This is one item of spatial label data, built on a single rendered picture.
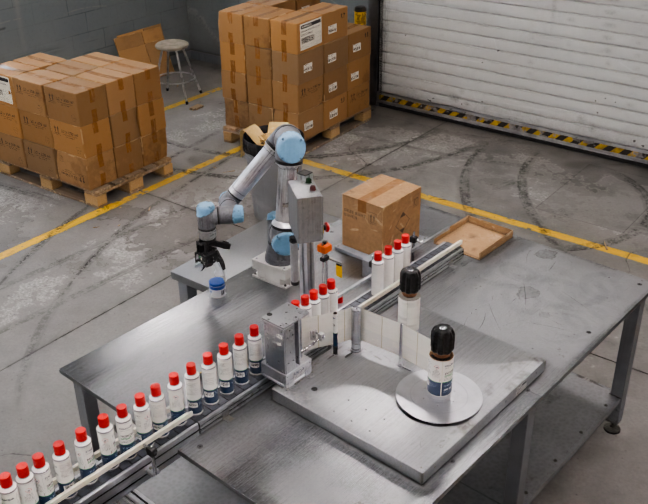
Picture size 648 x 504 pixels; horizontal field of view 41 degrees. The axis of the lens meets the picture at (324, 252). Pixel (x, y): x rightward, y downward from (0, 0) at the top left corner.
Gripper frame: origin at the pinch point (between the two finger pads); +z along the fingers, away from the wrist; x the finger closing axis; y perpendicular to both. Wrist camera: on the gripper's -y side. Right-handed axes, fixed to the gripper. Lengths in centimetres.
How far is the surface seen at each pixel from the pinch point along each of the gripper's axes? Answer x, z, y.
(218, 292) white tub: 3.3, 6.4, 1.5
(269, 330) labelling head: 66, -18, 35
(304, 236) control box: 56, -39, 4
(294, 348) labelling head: 73, -11, 31
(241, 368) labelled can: 59, -3, 44
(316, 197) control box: 59, -55, 0
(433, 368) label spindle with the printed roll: 118, -11, 10
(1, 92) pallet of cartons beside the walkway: -355, 19, -116
